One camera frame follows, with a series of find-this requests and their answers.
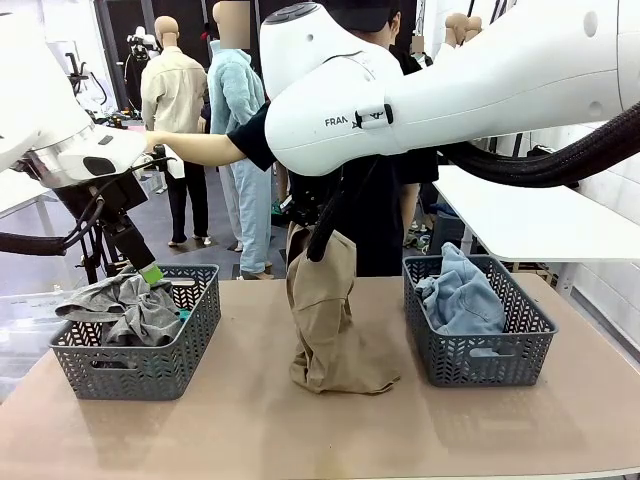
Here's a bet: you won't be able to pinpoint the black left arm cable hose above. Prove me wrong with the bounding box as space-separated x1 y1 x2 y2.
0 199 107 258

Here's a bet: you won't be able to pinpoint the person in black t-shirt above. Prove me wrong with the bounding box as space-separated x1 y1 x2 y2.
227 0 441 279

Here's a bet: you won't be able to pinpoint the person's right forearm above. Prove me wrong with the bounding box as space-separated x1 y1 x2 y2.
160 132 207 164

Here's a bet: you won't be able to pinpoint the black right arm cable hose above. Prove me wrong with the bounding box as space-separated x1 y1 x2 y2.
304 99 640 264

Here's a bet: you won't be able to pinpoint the small white side table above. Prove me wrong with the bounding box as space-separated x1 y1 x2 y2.
0 169 57 219

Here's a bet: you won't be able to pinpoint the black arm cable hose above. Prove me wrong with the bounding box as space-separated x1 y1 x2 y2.
0 199 107 258
304 99 640 264

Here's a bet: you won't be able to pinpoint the large white table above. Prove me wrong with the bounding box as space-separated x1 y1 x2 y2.
432 164 640 265

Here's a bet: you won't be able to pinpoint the grey t-shirt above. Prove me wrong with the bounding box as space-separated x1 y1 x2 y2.
55 272 184 347

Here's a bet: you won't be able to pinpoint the mannequin in blue fleece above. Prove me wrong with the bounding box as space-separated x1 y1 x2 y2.
207 0 275 280

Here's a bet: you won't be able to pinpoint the mannequin in cream jacket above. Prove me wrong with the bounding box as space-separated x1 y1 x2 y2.
139 15 211 249

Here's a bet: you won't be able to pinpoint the grey plastic woven basket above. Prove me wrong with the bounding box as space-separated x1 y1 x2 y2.
402 254 559 389
48 263 222 401

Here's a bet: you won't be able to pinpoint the mannequin in white shirt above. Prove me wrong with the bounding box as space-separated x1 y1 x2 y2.
443 12 469 49

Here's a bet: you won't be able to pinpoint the light blue denim shorts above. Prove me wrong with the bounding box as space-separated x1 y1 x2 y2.
414 242 506 336

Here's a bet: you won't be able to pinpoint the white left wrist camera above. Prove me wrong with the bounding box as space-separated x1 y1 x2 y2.
142 144 187 181

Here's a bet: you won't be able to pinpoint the clear plastic storage box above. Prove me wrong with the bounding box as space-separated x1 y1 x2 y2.
0 292 87 361

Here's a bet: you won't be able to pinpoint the beige khaki shorts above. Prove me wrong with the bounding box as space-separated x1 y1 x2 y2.
285 222 401 395

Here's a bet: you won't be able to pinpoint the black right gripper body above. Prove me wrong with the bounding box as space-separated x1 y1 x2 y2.
285 196 325 230

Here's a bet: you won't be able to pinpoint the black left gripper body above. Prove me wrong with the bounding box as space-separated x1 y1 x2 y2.
105 213 158 275

